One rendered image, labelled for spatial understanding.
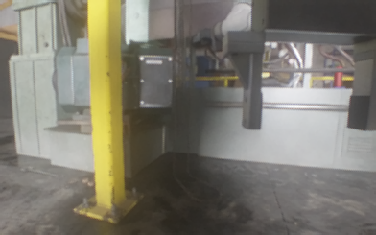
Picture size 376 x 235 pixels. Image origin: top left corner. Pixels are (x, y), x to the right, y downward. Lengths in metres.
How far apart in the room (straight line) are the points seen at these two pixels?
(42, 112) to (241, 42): 1.76
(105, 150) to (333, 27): 0.83
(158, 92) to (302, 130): 1.11
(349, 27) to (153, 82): 1.08
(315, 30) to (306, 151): 1.49
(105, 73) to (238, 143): 1.15
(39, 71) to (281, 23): 1.79
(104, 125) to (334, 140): 1.56
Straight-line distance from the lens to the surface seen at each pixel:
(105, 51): 0.86
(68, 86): 1.39
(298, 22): 0.22
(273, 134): 1.60
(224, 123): 1.57
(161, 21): 1.87
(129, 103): 1.18
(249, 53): 0.21
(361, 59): 0.29
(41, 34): 1.98
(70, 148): 1.55
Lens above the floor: 0.53
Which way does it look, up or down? 7 degrees down
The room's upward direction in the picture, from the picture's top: 1 degrees clockwise
